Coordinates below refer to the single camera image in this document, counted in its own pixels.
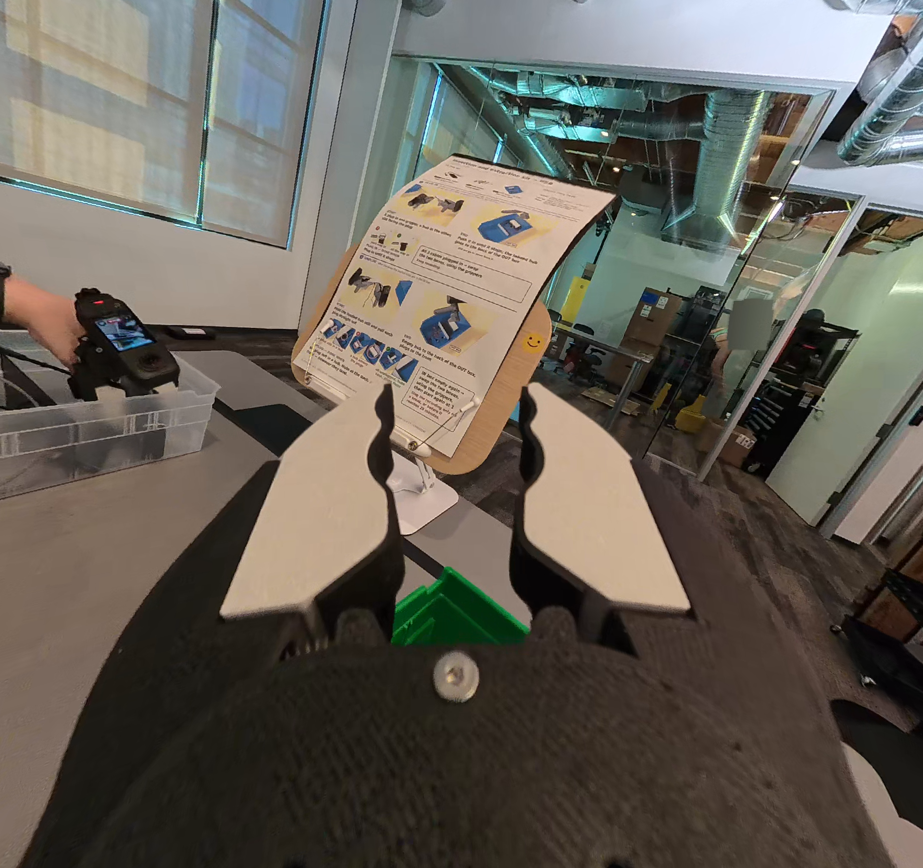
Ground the clear plastic bin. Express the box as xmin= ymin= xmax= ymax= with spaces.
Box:
xmin=0 ymin=327 xmax=221 ymax=501

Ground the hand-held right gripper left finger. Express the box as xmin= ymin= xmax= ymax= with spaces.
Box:
xmin=218 ymin=383 xmax=405 ymax=620

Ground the wide ribbed silver duct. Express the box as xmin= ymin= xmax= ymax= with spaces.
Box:
xmin=662 ymin=89 xmax=774 ymax=247

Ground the cardboard box blue label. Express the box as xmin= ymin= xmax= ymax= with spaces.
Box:
xmin=622 ymin=287 xmax=684 ymax=347

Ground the low cardboard box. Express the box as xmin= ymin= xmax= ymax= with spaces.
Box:
xmin=696 ymin=417 xmax=756 ymax=470

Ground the white board stand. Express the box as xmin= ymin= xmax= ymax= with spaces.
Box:
xmin=386 ymin=435 xmax=460 ymax=536

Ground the window with roller blind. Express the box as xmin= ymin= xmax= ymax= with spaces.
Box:
xmin=395 ymin=61 xmax=506 ymax=180
xmin=0 ymin=0 xmax=340 ymax=249

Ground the person's left hand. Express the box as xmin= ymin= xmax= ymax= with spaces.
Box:
xmin=7 ymin=280 xmax=87 ymax=372

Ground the printed instruction sheet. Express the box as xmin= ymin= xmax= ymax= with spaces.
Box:
xmin=294 ymin=154 xmax=617 ymax=457

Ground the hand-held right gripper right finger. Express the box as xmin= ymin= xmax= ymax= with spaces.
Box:
xmin=508 ymin=383 xmax=693 ymax=617

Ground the green plastic bin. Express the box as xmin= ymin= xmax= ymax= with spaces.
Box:
xmin=391 ymin=567 xmax=531 ymax=647

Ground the black metal rack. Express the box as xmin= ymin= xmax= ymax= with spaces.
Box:
xmin=746 ymin=309 xmax=861 ymax=481

